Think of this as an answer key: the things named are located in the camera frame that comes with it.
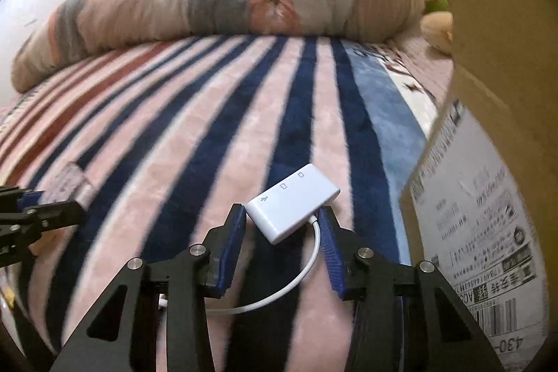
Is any white card reader adapter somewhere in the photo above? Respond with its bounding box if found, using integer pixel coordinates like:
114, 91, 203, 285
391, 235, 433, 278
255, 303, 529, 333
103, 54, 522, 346
157, 162, 341, 316

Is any green plush toy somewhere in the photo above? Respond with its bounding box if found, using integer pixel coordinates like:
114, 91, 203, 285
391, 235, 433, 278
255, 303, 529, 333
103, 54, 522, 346
424, 0, 451, 14

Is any brown cardboard box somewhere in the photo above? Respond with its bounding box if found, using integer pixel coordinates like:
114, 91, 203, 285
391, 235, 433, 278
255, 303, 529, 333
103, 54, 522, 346
400, 0, 557, 371

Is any striped plush blanket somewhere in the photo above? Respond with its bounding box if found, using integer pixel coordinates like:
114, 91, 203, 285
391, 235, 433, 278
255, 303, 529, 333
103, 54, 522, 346
1, 36, 437, 370

